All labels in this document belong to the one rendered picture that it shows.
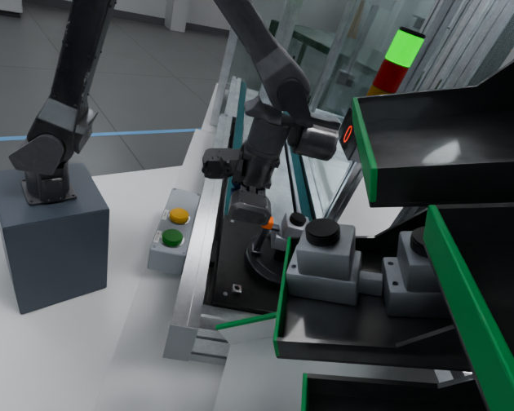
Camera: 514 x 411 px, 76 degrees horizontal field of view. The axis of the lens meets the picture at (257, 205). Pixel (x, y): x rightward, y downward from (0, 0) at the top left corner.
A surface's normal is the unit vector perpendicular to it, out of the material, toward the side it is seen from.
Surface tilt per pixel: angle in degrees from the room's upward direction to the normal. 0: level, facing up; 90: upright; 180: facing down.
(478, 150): 25
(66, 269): 90
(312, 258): 94
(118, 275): 0
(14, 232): 90
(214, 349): 90
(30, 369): 0
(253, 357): 45
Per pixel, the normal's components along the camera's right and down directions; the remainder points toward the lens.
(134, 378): 0.28, -0.77
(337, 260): -0.34, 0.54
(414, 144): -0.15, -0.84
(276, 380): -0.47, -0.78
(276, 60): -0.19, 0.22
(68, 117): 0.35, 0.18
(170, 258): 0.00, 0.59
